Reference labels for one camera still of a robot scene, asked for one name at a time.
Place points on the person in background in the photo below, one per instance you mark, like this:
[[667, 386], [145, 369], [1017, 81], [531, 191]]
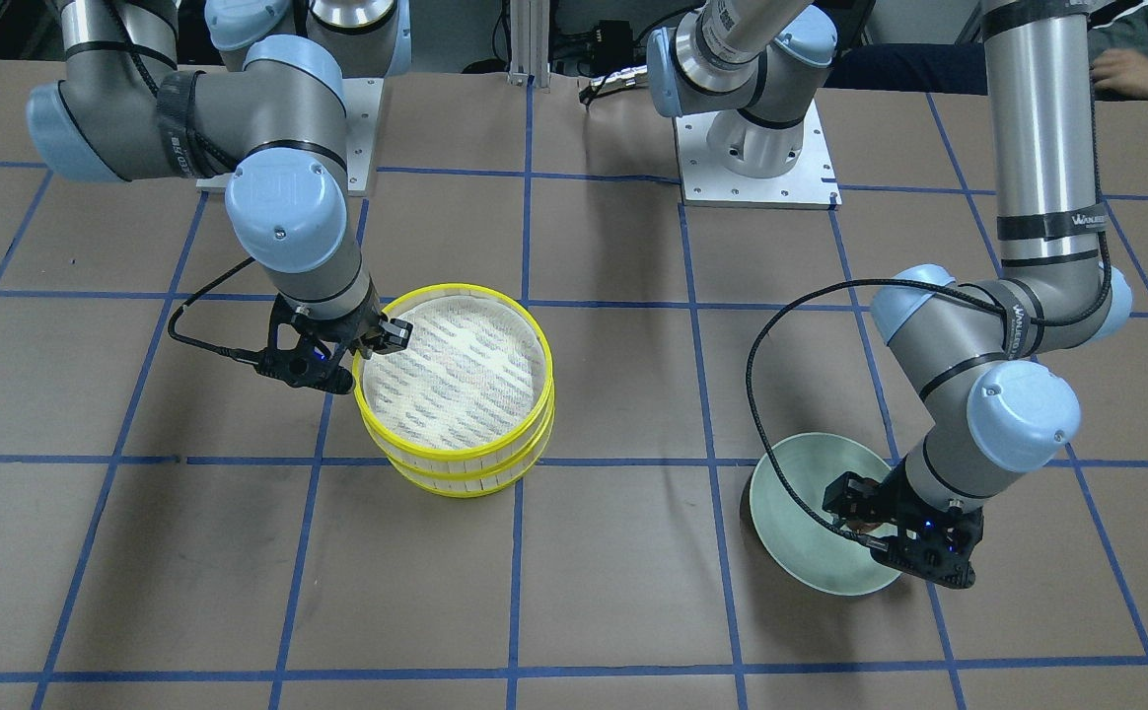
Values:
[[1118, 51]]

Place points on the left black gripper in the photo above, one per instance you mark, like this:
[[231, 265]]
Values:
[[887, 505]]

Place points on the yellow rimmed bamboo steamer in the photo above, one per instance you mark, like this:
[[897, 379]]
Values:
[[477, 375]]

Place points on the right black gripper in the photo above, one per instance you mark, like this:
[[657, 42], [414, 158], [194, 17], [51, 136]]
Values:
[[350, 337]]

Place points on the aluminium frame post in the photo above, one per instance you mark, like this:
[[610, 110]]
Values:
[[529, 43]]

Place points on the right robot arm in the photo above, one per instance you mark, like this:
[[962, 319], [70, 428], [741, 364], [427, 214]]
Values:
[[275, 125]]

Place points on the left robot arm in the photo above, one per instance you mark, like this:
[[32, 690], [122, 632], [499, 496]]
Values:
[[969, 350]]

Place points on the yellow rimmed steamer base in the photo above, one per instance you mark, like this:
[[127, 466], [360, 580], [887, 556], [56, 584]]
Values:
[[474, 476]]

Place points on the light green plate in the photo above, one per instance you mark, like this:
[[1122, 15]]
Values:
[[801, 546]]

